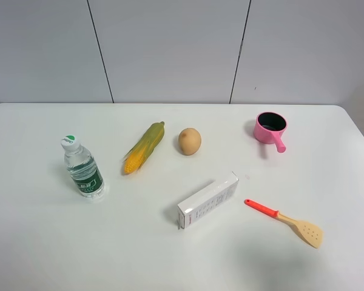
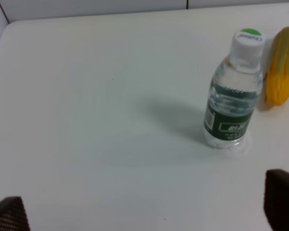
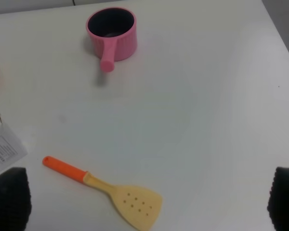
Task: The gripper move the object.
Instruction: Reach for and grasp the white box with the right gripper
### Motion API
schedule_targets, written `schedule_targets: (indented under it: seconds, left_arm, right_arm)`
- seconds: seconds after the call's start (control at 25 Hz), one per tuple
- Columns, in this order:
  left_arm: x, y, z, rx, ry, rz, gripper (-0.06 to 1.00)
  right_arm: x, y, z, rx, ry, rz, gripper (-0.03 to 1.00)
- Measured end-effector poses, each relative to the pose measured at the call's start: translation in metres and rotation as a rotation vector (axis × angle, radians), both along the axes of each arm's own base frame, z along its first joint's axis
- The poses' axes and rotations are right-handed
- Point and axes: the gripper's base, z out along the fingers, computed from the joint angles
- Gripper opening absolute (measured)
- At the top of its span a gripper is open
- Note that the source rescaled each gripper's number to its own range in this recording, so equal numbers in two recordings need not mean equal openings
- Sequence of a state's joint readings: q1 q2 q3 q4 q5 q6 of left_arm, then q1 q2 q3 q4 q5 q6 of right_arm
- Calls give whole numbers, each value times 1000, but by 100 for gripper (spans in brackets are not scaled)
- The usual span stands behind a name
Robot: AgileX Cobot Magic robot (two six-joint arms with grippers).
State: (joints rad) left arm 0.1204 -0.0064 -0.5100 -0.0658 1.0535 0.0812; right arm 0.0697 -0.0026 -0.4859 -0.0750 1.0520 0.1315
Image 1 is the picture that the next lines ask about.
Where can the white rectangular carton box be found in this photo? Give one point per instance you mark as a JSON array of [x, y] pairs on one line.
[[206, 200]]

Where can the brown potato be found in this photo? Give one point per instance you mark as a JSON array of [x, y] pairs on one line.
[[189, 141]]

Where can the yellow corn cob with husk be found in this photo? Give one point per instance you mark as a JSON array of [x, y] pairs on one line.
[[141, 151]]

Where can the clear water bottle green label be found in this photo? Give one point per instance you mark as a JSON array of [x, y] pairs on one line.
[[82, 168]]

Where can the pink pot with handle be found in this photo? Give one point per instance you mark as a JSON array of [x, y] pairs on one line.
[[269, 128]]

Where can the wooden spatula with red handle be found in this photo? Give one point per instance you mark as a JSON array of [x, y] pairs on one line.
[[306, 231]]

